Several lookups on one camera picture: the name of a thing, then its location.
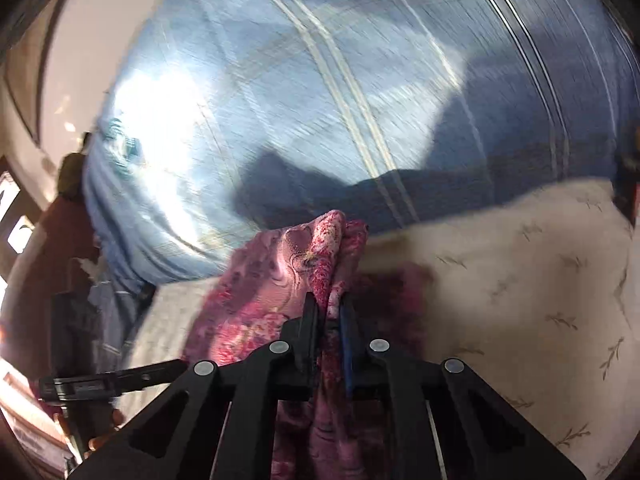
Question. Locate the person's left hand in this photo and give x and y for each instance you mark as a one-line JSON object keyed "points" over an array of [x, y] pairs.
{"points": [[118, 419]]}

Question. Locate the blue plaid bedsheet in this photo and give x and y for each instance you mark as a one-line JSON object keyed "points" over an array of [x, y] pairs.
{"points": [[229, 117]]}

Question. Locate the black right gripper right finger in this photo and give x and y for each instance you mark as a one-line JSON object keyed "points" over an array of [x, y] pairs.
{"points": [[443, 420]]}

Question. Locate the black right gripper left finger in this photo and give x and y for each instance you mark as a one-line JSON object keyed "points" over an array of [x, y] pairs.
{"points": [[215, 422]]}

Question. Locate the cream leaf-print sheet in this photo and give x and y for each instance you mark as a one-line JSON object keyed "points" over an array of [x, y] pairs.
{"points": [[539, 297]]}

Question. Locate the pink floral garment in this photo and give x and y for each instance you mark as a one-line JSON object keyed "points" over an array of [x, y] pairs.
{"points": [[265, 285]]}

